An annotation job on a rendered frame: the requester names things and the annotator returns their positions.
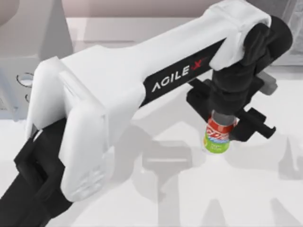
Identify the red and green bottle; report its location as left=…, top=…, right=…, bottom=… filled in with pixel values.
left=202, top=109, right=238, bottom=156

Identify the pale grey rounded box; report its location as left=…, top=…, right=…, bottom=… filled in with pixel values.
left=257, top=71, right=278, bottom=94

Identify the pale grey cabinet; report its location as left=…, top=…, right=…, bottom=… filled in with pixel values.
left=280, top=0, right=303, bottom=67

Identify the pale microwave oven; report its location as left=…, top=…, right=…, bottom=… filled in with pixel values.
left=0, top=53, right=60, bottom=122

